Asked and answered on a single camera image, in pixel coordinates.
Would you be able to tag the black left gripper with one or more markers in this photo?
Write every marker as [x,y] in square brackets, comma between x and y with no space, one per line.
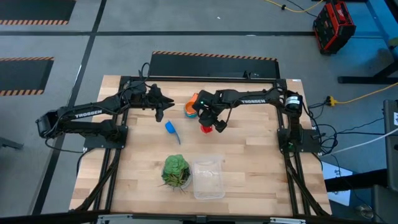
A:
[149,98]

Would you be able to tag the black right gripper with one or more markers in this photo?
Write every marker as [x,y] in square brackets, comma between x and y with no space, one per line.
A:
[206,104]

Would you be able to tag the orange measuring cup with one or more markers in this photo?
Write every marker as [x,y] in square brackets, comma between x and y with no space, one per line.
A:
[190,104]

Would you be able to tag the teal measuring cup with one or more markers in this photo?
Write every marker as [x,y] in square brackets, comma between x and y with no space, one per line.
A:
[189,115]

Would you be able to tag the light blue measuring cup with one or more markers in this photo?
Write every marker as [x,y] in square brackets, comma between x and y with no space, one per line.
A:
[169,127]

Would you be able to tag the red measuring cup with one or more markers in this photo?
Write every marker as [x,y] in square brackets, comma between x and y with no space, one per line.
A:
[206,130]

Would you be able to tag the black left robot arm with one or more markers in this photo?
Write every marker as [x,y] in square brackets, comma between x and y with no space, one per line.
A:
[84,114]

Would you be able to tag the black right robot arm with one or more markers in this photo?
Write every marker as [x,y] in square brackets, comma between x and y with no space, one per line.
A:
[253,101]

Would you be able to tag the clear plastic basket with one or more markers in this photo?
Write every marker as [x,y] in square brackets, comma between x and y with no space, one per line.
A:
[208,180]

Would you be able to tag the green succulent plant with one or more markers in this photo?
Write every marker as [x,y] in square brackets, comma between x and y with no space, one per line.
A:
[174,166]

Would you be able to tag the black hazard-striped floor mat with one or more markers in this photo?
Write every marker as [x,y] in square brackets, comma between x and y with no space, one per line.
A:
[21,76]
[34,11]
[264,68]

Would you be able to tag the white triangle-patterned plant pot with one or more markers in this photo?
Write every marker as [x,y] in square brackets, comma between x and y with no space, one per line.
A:
[188,183]

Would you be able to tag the white paper sheet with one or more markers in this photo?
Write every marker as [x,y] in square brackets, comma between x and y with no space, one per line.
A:
[334,174]

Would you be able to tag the red black tool box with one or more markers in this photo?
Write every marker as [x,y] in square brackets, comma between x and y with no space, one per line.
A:
[334,26]

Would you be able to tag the grey desk foot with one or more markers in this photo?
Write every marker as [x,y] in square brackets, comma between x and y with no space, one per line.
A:
[11,143]

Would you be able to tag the black bar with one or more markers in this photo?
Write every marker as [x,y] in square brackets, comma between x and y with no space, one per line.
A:
[354,182]

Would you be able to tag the dark grey cabinet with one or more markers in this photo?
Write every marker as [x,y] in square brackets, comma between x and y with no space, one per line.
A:
[392,140]

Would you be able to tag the grey round caster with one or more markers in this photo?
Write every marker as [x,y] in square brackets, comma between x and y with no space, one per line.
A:
[363,211]

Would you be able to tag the dark grey box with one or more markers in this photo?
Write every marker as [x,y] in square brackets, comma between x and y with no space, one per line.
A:
[385,205]

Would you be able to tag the black aluminium table frame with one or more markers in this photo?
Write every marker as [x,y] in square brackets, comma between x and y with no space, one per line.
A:
[202,80]

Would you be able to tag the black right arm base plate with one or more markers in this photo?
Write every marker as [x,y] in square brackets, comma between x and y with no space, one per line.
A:
[281,137]

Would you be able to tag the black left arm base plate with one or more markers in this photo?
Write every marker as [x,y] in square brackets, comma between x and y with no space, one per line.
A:
[93,143]

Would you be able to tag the silver black edge rail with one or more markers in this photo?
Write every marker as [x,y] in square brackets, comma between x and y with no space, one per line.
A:
[199,219]

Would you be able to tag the blue black desk frame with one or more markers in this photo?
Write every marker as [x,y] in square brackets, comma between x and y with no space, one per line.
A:
[381,18]

